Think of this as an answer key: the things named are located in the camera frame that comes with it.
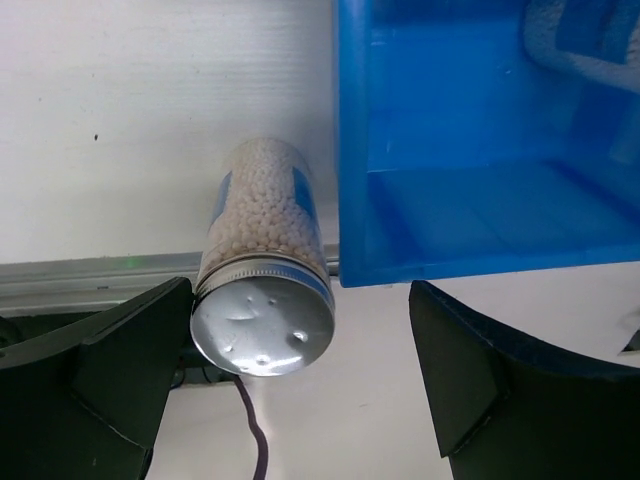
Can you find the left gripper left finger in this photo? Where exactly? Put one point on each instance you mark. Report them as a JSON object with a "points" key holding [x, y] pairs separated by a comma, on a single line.
{"points": [[85, 401]]}

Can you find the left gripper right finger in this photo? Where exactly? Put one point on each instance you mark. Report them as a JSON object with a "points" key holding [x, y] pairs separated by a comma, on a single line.
{"points": [[506, 405]]}

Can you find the silver-lid bead jar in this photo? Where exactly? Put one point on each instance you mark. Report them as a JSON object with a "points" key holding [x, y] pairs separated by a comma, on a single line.
{"points": [[588, 37], [263, 300]]}

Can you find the near blue storage bin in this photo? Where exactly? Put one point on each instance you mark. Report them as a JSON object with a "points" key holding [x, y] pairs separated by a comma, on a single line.
{"points": [[458, 154]]}

